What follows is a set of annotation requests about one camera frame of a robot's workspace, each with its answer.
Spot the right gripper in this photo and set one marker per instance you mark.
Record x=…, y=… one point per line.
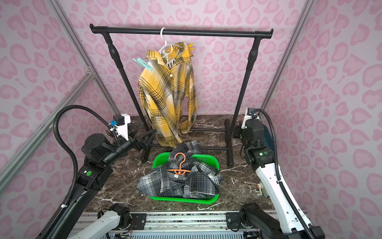
x=238, y=131

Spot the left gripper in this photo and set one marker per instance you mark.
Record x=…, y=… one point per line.
x=136, y=142

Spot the orange plastic hanger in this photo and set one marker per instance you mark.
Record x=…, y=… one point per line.
x=180, y=171

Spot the grey plaid shirt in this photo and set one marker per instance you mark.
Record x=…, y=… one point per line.
x=202, y=182

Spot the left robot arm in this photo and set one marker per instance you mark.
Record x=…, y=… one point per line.
x=100, y=156

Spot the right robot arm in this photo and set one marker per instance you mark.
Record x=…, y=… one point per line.
x=261, y=153

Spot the white plastic hanger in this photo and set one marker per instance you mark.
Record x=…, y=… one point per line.
x=165, y=47

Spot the green plastic basket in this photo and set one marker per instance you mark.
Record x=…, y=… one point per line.
x=162, y=158

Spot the dark teal plastic bin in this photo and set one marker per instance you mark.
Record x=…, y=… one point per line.
x=268, y=140

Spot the yellow plaid shirt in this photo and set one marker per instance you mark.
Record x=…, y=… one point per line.
x=168, y=93

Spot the beige power adapter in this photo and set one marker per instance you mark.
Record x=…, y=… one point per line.
x=262, y=190

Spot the black clothes rack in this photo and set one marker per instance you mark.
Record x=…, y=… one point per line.
x=229, y=126

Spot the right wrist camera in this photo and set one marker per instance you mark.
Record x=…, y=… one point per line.
x=250, y=113

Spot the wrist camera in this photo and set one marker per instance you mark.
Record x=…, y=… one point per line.
x=119, y=125
x=250, y=113

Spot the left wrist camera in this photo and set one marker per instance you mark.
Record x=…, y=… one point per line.
x=119, y=125

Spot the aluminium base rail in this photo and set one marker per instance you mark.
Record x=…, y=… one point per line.
x=165, y=225

